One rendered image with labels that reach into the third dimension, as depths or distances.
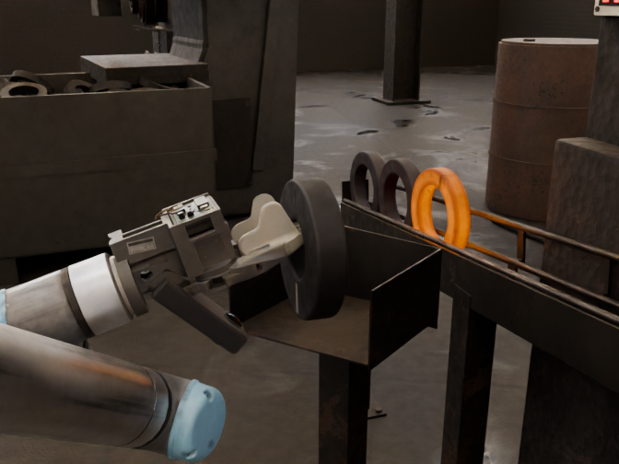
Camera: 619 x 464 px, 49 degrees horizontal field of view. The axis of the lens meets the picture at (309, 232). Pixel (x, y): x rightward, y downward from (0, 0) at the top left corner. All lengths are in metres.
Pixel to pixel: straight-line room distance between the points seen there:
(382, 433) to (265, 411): 0.33
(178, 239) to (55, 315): 0.13
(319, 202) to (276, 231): 0.06
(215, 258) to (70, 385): 0.22
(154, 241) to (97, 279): 0.06
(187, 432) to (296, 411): 1.30
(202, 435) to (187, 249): 0.18
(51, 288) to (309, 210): 0.26
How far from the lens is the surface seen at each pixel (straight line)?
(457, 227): 1.30
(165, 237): 0.69
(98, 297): 0.69
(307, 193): 0.70
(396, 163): 1.51
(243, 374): 2.13
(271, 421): 1.92
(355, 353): 0.99
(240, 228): 0.74
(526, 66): 3.57
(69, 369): 0.55
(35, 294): 0.70
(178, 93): 2.84
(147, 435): 0.66
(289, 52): 3.50
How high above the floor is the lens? 1.08
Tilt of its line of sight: 19 degrees down
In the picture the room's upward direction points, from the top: straight up
